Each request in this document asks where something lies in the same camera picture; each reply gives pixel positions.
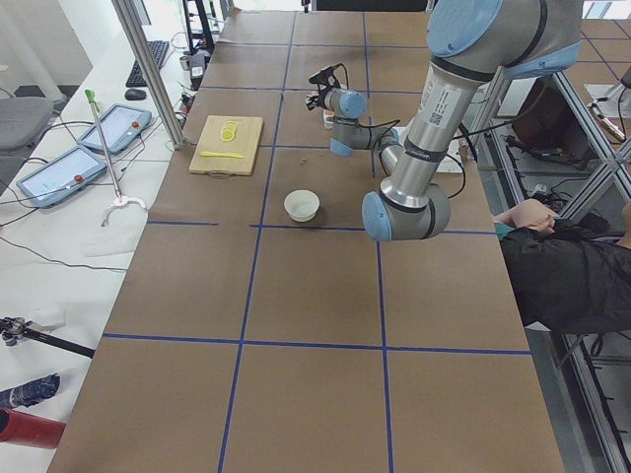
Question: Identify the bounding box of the bamboo cutting board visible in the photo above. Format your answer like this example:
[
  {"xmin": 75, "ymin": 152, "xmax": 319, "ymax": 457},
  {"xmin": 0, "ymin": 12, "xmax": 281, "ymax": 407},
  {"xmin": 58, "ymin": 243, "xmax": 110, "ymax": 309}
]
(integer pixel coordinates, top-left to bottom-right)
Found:
[{"xmin": 188, "ymin": 115, "xmax": 263, "ymax": 175}]

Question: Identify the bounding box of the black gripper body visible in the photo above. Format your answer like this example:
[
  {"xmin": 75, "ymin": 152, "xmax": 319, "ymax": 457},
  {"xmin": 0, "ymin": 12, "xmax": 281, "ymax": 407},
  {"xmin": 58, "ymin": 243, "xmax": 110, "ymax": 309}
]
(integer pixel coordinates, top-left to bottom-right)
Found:
[{"xmin": 305, "ymin": 85, "xmax": 331, "ymax": 110}]

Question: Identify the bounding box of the reacher grabber stick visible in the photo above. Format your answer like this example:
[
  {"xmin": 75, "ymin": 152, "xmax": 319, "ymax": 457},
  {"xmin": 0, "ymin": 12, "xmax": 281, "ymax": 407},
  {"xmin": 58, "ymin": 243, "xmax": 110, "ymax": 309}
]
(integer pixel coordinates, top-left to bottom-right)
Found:
[{"xmin": 85, "ymin": 89, "xmax": 149, "ymax": 227}]

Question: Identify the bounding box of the teach pendant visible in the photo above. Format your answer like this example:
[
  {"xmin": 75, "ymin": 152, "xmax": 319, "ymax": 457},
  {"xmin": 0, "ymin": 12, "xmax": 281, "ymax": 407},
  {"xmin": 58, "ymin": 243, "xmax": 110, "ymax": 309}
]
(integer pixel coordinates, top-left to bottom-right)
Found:
[
  {"xmin": 77, "ymin": 103, "xmax": 152, "ymax": 155},
  {"xmin": 17, "ymin": 145, "xmax": 106, "ymax": 209}
]

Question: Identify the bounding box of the black computer mouse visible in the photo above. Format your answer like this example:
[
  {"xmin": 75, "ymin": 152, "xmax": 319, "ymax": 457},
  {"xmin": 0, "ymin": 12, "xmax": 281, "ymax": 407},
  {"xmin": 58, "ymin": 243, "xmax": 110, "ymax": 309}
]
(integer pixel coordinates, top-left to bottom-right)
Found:
[{"xmin": 124, "ymin": 88, "xmax": 147, "ymax": 101}]

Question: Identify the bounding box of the white bowl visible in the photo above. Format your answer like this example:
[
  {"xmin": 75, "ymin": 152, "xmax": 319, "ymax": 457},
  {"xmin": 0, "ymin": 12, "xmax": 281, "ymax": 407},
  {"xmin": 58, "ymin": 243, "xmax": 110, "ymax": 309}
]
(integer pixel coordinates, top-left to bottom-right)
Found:
[{"xmin": 284, "ymin": 189, "xmax": 320, "ymax": 223}]

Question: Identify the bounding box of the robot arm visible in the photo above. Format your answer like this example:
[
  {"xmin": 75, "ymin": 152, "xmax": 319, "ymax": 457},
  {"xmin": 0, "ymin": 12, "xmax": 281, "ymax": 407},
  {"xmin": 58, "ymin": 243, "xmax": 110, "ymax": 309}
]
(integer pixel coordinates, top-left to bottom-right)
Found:
[
  {"xmin": 305, "ymin": 86, "xmax": 402, "ymax": 175},
  {"xmin": 362, "ymin": 1, "xmax": 583, "ymax": 241}
]

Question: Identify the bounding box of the red cylinder bottle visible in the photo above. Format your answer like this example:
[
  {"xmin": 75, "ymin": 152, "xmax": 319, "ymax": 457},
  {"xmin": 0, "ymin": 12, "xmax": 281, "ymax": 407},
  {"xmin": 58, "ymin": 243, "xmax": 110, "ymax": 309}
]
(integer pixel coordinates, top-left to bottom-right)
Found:
[{"xmin": 1, "ymin": 408, "xmax": 66, "ymax": 449}]

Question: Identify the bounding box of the teach pendant near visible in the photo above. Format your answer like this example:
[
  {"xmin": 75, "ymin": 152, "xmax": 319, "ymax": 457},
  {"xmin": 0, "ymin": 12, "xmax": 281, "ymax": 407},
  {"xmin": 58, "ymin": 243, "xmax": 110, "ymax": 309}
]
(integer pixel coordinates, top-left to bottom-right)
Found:
[{"xmin": 17, "ymin": 145, "xmax": 106, "ymax": 209}]

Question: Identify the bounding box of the black keyboard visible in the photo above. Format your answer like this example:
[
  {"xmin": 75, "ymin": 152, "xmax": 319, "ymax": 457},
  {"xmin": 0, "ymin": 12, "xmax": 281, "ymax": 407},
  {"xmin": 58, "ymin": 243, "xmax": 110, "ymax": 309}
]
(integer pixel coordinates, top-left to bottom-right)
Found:
[{"xmin": 125, "ymin": 39, "xmax": 171, "ymax": 89}]

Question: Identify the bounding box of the yellow plastic knife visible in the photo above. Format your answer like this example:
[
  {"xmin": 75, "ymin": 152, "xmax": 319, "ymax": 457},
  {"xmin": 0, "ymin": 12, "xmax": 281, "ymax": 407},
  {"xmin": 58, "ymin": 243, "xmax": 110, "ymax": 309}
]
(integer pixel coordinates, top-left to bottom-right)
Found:
[{"xmin": 199, "ymin": 151, "xmax": 245, "ymax": 159}]

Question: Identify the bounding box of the aluminium frame post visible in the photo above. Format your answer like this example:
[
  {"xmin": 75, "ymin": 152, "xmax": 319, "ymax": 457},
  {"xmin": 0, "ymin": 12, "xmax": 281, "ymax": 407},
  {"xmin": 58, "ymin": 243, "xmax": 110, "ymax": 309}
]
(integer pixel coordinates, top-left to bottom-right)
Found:
[{"xmin": 111, "ymin": 0, "xmax": 184, "ymax": 150}]

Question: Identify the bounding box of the teach pendant far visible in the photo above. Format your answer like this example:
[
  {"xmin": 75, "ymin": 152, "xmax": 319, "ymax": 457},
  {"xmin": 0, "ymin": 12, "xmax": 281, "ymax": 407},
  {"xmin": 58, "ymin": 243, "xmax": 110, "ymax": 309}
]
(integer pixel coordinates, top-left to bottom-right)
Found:
[{"xmin": 77, "ymin": 103, "xmax": 152, "ymax": 155}]

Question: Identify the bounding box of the seated person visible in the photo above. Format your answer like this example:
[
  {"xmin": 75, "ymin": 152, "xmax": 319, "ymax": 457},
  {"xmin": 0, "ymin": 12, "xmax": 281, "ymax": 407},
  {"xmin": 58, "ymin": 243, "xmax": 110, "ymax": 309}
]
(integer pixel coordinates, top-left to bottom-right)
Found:
[{"xmin": 493, "ymin": 199, "xmax": 630, "ymax": 335}]

